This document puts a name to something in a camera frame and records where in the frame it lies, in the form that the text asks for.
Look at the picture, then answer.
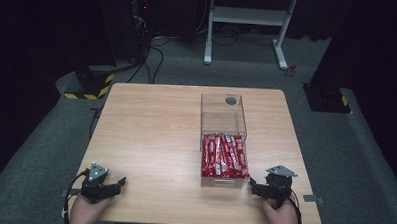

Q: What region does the hand-held gripper cable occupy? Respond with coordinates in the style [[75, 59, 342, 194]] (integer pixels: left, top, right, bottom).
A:
[[63, 167, 90, 224], [288, 193, 304, 224]]

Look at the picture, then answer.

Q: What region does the person's left hand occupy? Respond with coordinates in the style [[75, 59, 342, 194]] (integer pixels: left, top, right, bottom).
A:
[[68, 192, 114, 224]]

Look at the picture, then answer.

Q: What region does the clear acrylic box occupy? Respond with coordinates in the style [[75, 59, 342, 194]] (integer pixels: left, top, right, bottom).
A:
[[198, 92, 249, 154]]

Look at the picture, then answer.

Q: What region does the right hand-held gripper cable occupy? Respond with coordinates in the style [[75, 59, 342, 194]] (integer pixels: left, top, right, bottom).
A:
[[288, 193, 304, 224]]

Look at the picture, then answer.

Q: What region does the clear acrylic drawer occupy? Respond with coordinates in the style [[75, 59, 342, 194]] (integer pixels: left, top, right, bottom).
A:
[[199, 133, 253, 190]]

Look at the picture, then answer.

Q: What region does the white metal table frame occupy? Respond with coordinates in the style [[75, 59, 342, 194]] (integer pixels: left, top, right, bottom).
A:
[[203, 0, 300, 71]]

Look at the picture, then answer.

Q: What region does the person's right hand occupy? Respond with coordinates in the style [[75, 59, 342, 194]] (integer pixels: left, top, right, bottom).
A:
[[259, 193, 301, 224]]

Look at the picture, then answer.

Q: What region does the black stand base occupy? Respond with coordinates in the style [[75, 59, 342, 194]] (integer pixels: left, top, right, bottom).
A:
[[301, 83, 353, 114]]

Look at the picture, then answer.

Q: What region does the black floor cable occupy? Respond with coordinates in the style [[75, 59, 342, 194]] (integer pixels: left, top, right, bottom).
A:
[[88, 102, 107, 141], [126, 35, 166, 86]]

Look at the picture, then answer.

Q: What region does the pile of red snack packets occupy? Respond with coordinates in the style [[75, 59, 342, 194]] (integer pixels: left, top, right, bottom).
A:
[[200, 133, 253, 180]]

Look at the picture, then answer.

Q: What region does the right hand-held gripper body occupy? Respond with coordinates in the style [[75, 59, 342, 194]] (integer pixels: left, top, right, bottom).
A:
[[263, 164, 300, 211]]

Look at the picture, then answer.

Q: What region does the black stand with striped base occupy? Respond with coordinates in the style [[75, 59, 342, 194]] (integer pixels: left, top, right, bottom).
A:
[[63, 53, 117, 102]]

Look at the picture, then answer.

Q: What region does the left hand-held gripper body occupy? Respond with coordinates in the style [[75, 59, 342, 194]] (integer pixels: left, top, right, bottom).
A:
[[79, 161, 117, 204]]

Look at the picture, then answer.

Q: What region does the left hand-held gripper cable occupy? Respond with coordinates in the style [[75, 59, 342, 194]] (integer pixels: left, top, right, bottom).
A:
[[63, 167, 90, 224]]

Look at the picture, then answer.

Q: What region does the dark equipment rack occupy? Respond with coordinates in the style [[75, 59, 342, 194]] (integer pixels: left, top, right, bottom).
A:
[[126, 0, 155, 61]]

